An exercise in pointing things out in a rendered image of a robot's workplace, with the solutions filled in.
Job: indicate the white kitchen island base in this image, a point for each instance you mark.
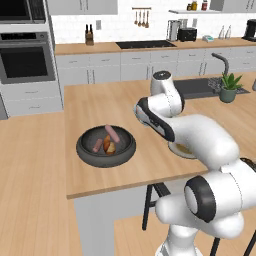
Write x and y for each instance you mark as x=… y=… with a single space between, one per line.
x=100 y=220

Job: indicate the small teal box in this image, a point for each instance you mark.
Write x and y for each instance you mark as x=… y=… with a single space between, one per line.
x=208 y=38

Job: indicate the brown bread bun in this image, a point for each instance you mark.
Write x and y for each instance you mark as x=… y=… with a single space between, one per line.
x=111 y=149
x=106 y=141

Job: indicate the long pink sausage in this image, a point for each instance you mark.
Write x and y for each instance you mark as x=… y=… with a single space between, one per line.
x=112 y=133

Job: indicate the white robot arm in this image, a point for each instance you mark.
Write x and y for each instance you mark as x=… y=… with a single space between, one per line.
x=206 y=140

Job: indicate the black toaster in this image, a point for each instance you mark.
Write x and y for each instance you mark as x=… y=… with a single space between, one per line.
x=187 y=34

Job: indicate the short pink sausage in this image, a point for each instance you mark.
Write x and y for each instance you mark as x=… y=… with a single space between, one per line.
x=97 y=145

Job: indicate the steel microwave oven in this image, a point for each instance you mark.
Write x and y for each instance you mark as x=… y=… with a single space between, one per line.
x=20 y=10

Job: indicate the red jar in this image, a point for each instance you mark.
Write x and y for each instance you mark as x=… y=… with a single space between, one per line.
x=204 y=5

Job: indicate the dark grey tap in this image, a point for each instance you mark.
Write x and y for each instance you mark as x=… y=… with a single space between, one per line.
x=224 y=60

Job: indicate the grey drawers below oven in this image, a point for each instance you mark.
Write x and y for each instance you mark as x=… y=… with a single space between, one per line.
x=30 y=98

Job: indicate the grey base cupboard run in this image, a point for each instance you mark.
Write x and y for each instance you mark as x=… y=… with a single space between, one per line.
x=106 y=68

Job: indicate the wooden knife block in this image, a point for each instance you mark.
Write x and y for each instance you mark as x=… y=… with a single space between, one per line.
x=89 y=37

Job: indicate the rail with hanging tools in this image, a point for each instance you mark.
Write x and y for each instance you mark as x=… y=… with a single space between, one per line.
x=141 y=16

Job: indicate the green plant in grey pot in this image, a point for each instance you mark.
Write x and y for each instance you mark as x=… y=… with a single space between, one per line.
x=228 y=90

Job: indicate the dark sink basin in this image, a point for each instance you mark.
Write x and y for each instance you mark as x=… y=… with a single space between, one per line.
x=196 y=87

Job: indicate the dark grey bowl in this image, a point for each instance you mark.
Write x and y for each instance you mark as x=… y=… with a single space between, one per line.
x=86 y=153

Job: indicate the black coffee machine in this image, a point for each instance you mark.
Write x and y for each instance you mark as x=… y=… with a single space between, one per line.
x=250 y=30

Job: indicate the white wall shelf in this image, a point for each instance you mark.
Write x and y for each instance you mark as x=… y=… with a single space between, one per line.
x=195 y=11

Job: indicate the silver canister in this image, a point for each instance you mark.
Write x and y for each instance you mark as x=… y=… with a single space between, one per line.
x=173 y=30

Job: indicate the steel wall oven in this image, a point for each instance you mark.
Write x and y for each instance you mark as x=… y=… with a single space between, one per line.
x=25 y=60

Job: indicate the black bar stool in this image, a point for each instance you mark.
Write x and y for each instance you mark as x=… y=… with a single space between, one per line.
x=216 y=246
x=156 y=191

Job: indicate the white plate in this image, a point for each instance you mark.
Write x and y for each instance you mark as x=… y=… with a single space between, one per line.
x=180 y=150

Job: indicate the white wall socket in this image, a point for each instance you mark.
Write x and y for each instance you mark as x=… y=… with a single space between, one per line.
x=98 y=25

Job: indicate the black hob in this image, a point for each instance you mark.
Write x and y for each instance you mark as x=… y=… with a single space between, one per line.
x=145 y=44

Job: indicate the yellow jar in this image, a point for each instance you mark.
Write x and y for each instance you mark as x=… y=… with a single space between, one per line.
x=194 y=5

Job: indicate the clear glass bottle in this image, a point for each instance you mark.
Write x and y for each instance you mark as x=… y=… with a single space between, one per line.
x=222 y=33
x=228 y=32

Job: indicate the grey wall cupboards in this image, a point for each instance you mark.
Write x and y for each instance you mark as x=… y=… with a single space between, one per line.
x=83 y=6
x=233 y=5

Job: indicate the dark plate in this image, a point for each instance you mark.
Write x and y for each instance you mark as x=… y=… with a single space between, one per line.
x=249 y=163

